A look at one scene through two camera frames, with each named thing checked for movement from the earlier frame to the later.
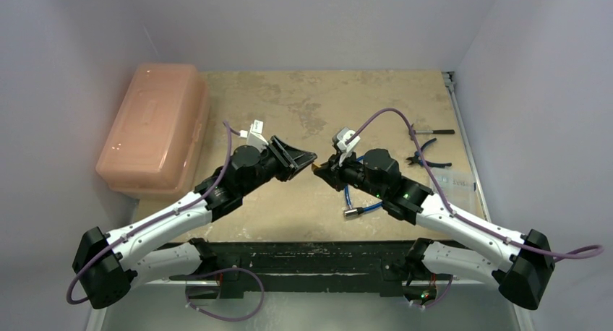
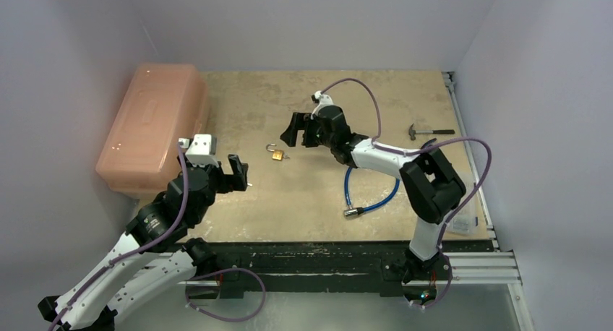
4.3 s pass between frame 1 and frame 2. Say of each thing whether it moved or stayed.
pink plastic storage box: stayed
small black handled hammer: stayed
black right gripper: moved
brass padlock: moved
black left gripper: moved
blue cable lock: stayed
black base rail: stayed
